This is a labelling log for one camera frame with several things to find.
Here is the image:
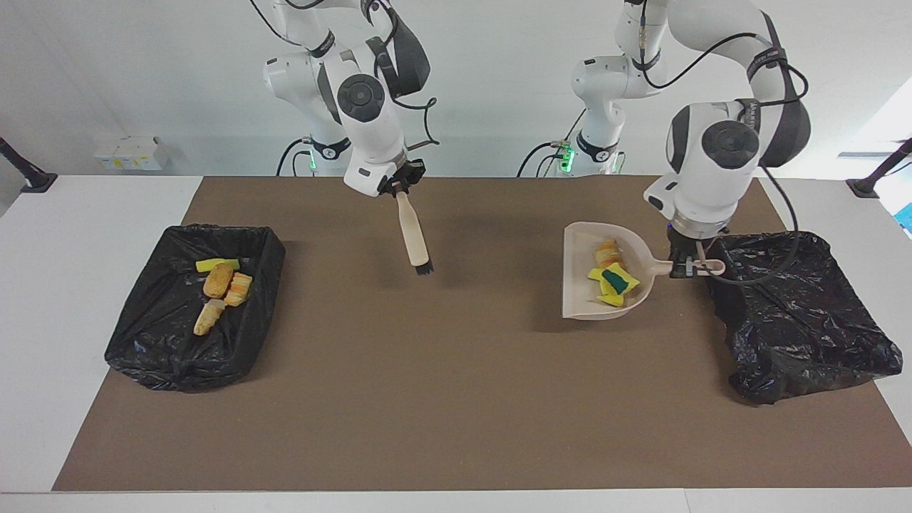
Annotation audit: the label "black clamp stand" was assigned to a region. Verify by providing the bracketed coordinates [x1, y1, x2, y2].
[846, 139, 912, 199]
[0, 138, 58, 193]

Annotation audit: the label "black bag lined bin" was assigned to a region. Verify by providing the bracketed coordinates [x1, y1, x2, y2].
[702, 230, 903, 406]
[105, 224, 286, 393]

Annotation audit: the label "pale flaky pastry piece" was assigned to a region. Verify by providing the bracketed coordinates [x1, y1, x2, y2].
[193, 299, 227, 337]
[224, 273, 254, 308]

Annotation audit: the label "beige plastic dustpan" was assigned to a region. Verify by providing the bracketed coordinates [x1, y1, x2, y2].
[561, 222, 727, 321]

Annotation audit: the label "brown bread bun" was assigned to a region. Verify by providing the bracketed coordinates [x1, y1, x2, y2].
[203, 263, 235, 299]

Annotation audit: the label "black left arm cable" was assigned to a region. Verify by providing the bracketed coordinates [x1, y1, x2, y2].
[638, 0, 810, 287]

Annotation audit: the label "notched yellow sponge piece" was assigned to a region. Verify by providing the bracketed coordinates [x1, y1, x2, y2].
[588, 268, 628, 309]

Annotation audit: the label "brown table mat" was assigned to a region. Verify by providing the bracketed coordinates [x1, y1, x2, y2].
[52, 176, 912, 492]

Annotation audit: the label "beige hand brush black bristles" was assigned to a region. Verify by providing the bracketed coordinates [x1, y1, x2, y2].
[395, 191, 435, 276]

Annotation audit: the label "white cardboard boxes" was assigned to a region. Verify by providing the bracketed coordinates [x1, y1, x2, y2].
[95, 135, 170, 172]

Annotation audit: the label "black base cable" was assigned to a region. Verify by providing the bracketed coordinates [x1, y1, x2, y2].
[517, 107, 589, 177]
[276, 138, 314, 177]

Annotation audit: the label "small yellow sponge piece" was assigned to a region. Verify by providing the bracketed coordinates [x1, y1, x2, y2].
[603, 262, 641, 296]

